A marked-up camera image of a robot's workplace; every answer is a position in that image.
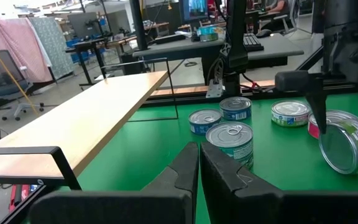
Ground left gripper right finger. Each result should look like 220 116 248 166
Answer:
200 141 358 224

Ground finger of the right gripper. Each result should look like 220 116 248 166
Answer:
274 70 329 135

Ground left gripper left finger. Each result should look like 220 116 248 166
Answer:
29 141 200 224

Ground silver lid green label can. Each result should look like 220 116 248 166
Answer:
318 119 358 175
205 121 254 170
270 100 312 128

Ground silver lid pink label can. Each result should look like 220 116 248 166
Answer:
308 109 358 140

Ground green table mat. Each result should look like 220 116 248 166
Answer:
20 91 358 224

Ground grey desk top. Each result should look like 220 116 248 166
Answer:
132 34 229 86
246 32 305 70

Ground white office chair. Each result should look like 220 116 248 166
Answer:
272 14 301 35

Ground person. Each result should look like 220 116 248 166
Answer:
264 0 295 15

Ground silver lid blue label can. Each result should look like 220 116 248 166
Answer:
219 96 252 121
188 108 223 136

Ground black computer mouse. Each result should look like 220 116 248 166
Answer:
255 29 273 39

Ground black keyboard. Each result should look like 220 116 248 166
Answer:
242 32 265 52

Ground red black toolbox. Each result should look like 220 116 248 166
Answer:
8 183 40 214

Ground black computer monitor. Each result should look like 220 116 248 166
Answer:
178 0 210 23

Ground black flat box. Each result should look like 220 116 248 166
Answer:
147 33 187 45

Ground black workbench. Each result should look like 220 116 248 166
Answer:
64 35 138 87

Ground grey patterned cloth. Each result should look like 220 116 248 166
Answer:
29 17 75 81

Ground pink patterned cloth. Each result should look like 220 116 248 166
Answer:
0 16 55 84

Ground silver metal bracket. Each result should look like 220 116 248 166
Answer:
206 79 225 99

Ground wooden shelf black metal frame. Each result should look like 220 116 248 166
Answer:
0 57 180 191

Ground yellow power cable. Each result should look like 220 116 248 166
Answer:
0 26 40 118

